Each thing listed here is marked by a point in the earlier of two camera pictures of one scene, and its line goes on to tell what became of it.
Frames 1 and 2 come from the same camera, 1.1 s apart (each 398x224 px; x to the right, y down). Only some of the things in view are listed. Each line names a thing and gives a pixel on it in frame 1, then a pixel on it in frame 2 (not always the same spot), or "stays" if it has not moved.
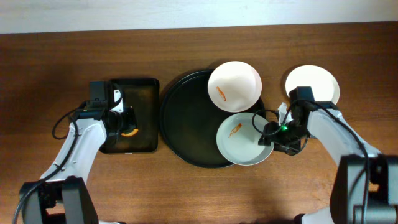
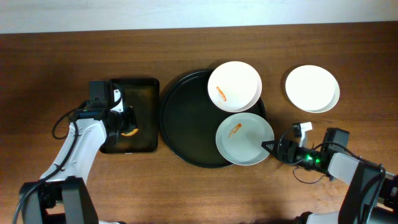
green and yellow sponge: [130, 133] stays
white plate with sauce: [324, 84] stays
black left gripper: [130, 123] stays
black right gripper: [286, 147] to [282, 149]
